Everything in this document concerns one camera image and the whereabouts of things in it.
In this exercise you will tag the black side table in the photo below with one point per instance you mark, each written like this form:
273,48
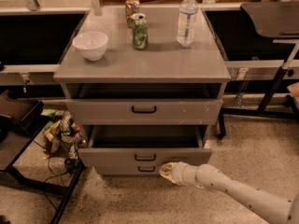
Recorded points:
21,120
275,20

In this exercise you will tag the orange soda can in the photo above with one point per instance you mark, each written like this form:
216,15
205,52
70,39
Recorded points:
131,7

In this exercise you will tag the white ceramic bowl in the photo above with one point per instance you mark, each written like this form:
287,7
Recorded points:
91,45

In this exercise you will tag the green soda can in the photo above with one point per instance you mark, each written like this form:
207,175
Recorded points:
139,30

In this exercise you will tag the black side table right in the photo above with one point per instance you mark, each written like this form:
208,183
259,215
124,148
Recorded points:
275,20

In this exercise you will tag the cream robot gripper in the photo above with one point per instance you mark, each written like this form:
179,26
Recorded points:
179,173

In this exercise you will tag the grey top drawer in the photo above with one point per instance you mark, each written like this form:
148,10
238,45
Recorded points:
144,112

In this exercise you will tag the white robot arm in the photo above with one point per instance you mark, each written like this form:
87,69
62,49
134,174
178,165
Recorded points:
270,207

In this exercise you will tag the clutter pile with cables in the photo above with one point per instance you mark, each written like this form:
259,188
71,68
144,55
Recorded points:
63,133

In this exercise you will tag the clear plastic water bottle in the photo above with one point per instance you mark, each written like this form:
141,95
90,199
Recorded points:
188,10

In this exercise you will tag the grey bottom drawer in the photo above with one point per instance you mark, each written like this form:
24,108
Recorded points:
128,171

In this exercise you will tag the grey drawer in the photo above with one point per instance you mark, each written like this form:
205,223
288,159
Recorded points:
129,146
144,112
128,171

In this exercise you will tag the grey drawer cabinet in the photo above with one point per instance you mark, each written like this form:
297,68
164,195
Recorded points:
161,71

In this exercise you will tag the black side table left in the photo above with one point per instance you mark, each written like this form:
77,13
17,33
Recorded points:
21,120

